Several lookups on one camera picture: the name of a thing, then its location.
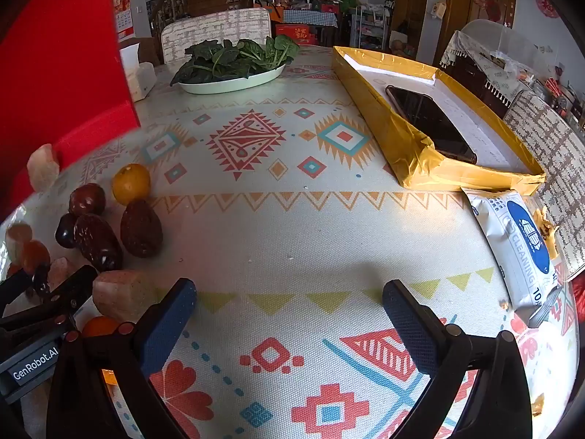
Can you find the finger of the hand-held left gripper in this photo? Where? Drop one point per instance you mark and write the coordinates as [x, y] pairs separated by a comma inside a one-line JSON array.
[[77, 290], [18, 286]]

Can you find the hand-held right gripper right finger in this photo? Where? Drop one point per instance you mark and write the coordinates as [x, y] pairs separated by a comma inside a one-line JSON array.
[[409, 324]]

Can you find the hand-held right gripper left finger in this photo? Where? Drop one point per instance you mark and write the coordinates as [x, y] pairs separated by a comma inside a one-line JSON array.
[[167, 324]]

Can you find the small dark jujube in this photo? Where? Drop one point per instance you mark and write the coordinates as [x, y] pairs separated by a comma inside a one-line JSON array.
[[41, 283], [65, 234]]

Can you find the small orange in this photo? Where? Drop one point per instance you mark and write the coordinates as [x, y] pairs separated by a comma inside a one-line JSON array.
[[97, 327], [36, 255]]

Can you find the beige round cake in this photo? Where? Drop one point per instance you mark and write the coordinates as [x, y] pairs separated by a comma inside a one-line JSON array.
[[121, 295]]

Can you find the long speckled red jujube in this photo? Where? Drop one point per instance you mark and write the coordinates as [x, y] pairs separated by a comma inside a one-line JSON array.
[[98, 242]]

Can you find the red tray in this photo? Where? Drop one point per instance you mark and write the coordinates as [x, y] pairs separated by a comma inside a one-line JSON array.
[[59, 64]]

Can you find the peeled pinkish fruit chunk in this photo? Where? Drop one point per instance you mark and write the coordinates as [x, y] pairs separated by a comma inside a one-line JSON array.
[[67, 266]]

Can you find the large brown-red jujube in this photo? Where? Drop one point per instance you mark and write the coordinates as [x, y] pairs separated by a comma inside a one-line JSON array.
[[140, 228]]

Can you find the round red jujube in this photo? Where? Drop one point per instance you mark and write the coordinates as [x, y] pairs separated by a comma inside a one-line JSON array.
[[87, 199]]

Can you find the wet wipes pack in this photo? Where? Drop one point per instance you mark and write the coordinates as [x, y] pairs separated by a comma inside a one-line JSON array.
[[521, 247]]

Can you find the patterned tablecloth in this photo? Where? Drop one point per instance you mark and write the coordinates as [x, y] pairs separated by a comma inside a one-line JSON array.
[[283, 247]]

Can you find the yellow cardboard box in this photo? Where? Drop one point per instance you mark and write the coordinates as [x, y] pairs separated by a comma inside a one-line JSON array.
[[457, 171]]

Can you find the orange peel scraps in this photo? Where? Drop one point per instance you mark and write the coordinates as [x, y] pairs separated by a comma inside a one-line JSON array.
[[546, 226]]

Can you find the black smartphone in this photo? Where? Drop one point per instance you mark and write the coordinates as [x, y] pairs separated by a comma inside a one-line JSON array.
[[429, 121]]

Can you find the chair with patterned cover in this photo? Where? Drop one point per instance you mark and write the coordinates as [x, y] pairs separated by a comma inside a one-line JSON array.
[[557, 164], [215, 29]]

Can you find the tissue box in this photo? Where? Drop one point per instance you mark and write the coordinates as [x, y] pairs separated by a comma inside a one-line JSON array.
[[137, 75]]

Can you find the white oval plate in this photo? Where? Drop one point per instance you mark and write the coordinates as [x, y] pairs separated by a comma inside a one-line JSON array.
[[228, 83]]

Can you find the spinach leaves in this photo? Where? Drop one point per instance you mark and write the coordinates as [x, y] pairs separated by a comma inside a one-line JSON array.
[[228, 57]]

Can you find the cabinet with fringed cloth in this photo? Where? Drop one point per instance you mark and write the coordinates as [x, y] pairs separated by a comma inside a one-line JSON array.
[[475, 55]]

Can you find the table with checkered cloth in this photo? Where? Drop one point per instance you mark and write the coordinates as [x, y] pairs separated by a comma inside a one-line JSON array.
[[304, 18]]

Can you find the red wall calendar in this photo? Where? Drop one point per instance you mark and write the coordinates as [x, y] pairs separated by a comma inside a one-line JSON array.
[[122, 4]]

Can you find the red paper wall decoration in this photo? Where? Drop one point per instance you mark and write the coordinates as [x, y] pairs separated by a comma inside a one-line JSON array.
[[546, 4]]

